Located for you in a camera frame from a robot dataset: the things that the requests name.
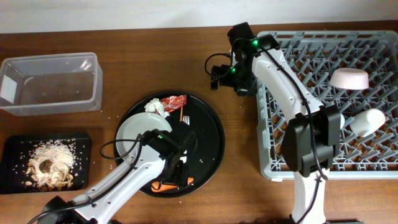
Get orange carrot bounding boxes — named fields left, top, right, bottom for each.
left=150, top=178, right=183, bottom=193

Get white round plate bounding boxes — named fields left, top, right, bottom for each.
left=116, top=112, right=172, bottom=156

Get white tissue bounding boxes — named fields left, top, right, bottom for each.
left=144, top=98, right=170, bottom=118

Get rice and food scraps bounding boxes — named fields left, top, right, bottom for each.
left=27, top=144, right=74, bottom=192

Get pink bowl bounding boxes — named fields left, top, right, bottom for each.
left=329, top=68, right=369, bottom=90

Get brown food lump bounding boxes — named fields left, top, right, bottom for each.
left=39, top=159, right=53, bottom=173

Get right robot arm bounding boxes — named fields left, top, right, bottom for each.
left=208, top=22, right=341, bottom=223

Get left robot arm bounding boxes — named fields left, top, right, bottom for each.
left=31, top=122, right=198, bottom=223

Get grey dishwasher rack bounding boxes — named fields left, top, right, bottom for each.
left=257, top=30, right=397, bottom=180

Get white plastic fork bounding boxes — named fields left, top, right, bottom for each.
left=180, top=114, right=190, bottom=163

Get round black serving tray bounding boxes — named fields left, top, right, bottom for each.
left=118, top=91, right=225, bottom=198

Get wooden chopstick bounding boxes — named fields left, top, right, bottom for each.
left=180, top=106, right=183, bottom=122

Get red crumpled wrapper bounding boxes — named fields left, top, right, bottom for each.
left=160, top=95, right=187, bottom=113

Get clear plastic bin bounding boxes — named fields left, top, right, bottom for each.
left=1, top=52, right=103, bottom=116

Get light blue cup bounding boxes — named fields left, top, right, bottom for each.
left=340, top=114, right=345, bottom=129

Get white cup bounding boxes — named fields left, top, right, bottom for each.
left=349, top=109, right=386, bottom=137

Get black rectangular tray bin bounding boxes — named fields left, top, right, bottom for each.
left=1, top=133, right=91, bottom=195

